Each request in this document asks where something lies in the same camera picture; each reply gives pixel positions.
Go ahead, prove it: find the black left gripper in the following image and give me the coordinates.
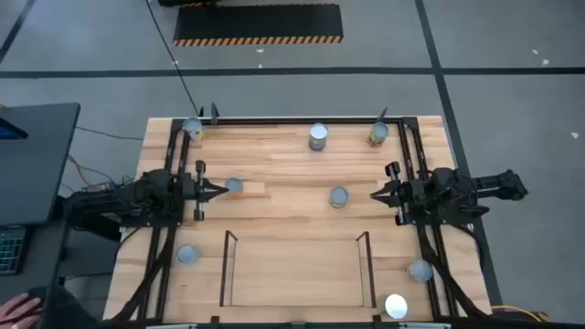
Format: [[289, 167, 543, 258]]
[[181, 159, 229, 222]]

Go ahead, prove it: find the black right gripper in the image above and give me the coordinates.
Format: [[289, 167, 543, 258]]
[[369, 161, 426, 227]]

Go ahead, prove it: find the grey-lid can red fruit label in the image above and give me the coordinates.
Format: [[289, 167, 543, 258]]
[[225, 176, 245, 196]]

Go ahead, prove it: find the grey-lid can yellow green label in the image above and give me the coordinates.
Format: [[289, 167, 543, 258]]
[[328, 185, 350, 209]]

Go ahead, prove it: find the grey-lid can green red label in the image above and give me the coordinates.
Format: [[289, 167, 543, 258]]
[[366, 121, 390, 148]]

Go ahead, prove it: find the plain grey-lid can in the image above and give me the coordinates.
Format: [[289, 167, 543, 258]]
[[175, 244, 201, 266]]

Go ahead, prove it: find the grey-lid can red beige label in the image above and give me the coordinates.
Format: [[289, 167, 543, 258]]
[[406, 259, 434, 283]]

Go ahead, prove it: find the shiny-lid can dark label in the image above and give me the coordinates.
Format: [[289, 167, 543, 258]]
[[308, 122, 330, 153]]

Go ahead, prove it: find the shiny-lid can olive label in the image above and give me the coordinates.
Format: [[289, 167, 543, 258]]
[[376, 292, 410, 321]]

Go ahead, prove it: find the clear acrylic tray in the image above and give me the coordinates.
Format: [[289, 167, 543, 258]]
[[218, 229, 378, 308]]

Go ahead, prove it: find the black desk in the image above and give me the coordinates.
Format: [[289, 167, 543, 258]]
[[0, 102, 82, 228]]

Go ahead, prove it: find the black hazard-striped floor mat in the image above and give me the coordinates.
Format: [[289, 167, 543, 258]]
[[172, 2, 345, 48]]

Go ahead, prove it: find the computer keyboard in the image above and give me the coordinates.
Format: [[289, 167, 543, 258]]
[[0, 226, 27, 276]]

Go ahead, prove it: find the computer monitor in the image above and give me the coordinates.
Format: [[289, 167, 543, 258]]
[[0, 116, 29, 141]]

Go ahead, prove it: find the person's hand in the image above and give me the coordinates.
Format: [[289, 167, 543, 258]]
[[0, 292, 46, 329]]

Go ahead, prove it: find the black cable bundle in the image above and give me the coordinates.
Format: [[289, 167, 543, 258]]
[[112, 226, 177, 322], [418, 223, 488, 320]]

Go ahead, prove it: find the thin grey floor cable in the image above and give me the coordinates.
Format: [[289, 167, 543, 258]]
[[75, 125, 144, 142]]

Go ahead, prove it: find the thin yellow floor cable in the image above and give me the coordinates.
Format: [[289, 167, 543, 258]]
[[67, 154, 100, 189]]

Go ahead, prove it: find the black floor cable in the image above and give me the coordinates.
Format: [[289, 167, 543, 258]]
[[144, 0, 205, 118]]

